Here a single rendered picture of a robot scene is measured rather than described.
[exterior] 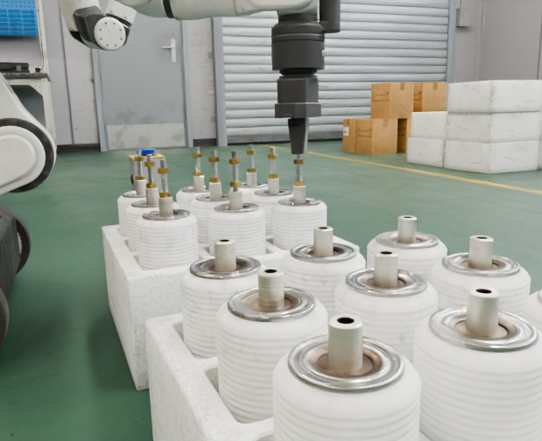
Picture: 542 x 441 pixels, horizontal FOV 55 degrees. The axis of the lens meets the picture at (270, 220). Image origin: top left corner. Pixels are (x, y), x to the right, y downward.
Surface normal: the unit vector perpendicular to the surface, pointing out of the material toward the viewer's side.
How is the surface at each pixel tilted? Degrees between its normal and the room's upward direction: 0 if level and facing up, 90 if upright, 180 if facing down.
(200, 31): 90
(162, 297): 90
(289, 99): 90
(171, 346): 0
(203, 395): 0
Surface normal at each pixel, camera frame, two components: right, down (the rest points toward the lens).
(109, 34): 0.60, 0.29
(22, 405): -0.02, -0.98
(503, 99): 0.36, 0.18
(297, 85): -0.36, 0.20
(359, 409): 0.05, -0.35
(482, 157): -0.92, 0.11
